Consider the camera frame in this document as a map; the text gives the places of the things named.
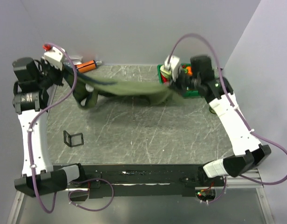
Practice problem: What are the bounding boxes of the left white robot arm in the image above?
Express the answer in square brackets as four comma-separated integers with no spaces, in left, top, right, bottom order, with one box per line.
[13,57,87,197]

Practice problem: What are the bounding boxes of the olive green t-shirt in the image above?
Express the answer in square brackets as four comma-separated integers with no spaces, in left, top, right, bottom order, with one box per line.
[72,72,184,110]

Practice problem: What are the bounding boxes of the orange cylindrical bottle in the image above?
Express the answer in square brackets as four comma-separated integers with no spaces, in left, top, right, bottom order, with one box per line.
[75,60,102,73]

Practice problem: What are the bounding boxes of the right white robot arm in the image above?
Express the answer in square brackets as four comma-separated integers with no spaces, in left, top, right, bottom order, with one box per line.
[164,56,271,186]

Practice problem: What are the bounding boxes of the red white carton box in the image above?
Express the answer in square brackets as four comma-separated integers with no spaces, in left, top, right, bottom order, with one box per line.
[63,55,83,67]

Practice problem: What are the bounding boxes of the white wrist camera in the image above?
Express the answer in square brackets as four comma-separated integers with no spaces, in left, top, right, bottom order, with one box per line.
[164,55,181,82]
[42,44,65,70]

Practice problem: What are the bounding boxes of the toy orange fruit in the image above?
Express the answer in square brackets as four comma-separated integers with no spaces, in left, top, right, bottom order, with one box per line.
[184,66,193,76]

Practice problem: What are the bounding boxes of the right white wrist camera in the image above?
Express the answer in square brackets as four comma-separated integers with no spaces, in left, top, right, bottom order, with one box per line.
[164,55,181,82]

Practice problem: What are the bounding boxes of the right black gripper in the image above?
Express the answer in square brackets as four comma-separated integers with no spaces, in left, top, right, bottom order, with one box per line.
[168,68,200,98]

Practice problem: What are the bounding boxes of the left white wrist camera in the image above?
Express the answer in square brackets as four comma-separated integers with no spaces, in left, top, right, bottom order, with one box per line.
[42,44,65,70]

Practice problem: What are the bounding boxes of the black folding stand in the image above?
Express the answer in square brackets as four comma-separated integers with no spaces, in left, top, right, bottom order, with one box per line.
[63,130,84,147]

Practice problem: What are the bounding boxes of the small dark glass jar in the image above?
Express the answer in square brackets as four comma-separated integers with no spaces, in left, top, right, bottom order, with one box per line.
[209,107,216,114]

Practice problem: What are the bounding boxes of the green plastic crate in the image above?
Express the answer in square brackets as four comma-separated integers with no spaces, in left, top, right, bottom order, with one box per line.
[157,63,200,98]

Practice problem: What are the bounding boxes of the aluminium rail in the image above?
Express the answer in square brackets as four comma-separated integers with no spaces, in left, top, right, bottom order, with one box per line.
[17,169,264,192]

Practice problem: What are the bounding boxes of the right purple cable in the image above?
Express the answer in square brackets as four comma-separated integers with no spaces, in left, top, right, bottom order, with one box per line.
[171,33,287,205]

